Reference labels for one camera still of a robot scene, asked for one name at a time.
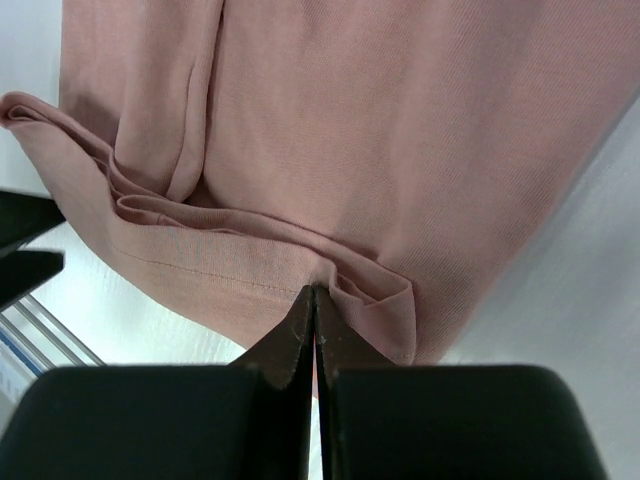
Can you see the dusty pink t-shirt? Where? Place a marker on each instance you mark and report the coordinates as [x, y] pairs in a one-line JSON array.
[[220, 155]]

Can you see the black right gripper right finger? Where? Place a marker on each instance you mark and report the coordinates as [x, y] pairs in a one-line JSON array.
[[383, 421]]

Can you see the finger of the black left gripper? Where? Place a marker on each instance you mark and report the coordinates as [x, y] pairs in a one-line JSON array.
[[26, 217], [26, 270]]

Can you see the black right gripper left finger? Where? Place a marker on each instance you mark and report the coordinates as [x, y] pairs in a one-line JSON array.
[[249, 419]]

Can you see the aluminium frame rail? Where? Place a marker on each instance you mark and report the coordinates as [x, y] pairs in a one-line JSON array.
[[34, 341]]

